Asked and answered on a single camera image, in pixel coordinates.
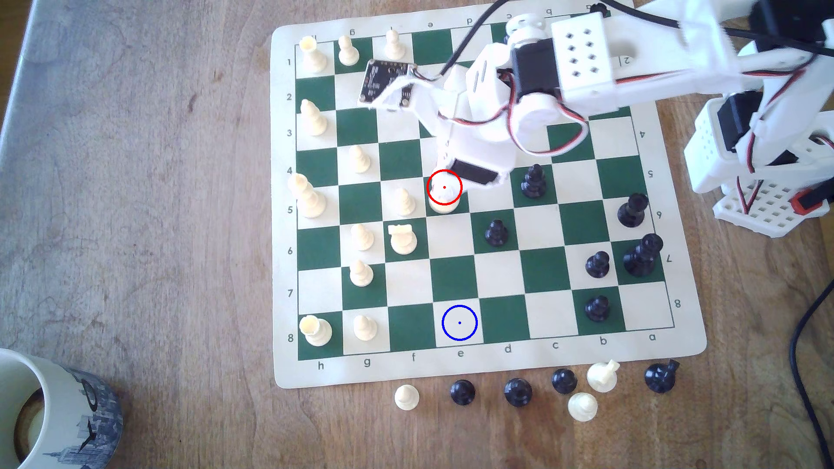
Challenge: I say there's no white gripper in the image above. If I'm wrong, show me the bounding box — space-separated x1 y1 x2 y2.
417 46 522 190

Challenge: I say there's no white chess bishop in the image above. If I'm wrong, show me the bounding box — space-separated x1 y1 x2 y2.
299 98 329 137
428 171 462 215

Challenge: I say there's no black chess bishop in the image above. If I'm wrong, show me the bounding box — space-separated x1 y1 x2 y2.
520 163 548 199
616 193 650 229

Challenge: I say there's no green white chess board mat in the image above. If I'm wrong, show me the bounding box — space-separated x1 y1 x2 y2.
270 0 708 390

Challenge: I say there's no white chess rook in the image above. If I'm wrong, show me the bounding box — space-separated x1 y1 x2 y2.
298 314 333 347
298 35 328 74

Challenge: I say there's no white chess knight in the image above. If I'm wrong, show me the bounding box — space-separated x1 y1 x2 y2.
586 360 621 393

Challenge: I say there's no black chess knight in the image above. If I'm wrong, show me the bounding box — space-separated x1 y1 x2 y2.
644 360 681 394

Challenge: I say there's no white rook f6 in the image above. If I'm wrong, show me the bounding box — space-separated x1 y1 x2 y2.
387 223 418 256

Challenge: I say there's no orange table clamp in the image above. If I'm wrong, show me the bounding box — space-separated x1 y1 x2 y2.
790 188 832 215

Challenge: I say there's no white mug with skyline print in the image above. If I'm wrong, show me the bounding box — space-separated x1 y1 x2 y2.
0 348 125 469

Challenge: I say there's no black camera circuit board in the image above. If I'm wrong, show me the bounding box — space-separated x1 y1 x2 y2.
357 59 419 109

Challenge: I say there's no red white servo wire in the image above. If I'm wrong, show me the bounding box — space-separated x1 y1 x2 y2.
736 179 765 216

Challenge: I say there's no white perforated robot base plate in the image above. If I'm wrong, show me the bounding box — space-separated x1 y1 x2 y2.
713 176 831 238

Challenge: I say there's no black power cable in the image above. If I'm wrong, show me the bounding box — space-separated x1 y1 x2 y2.
788 280 834 457

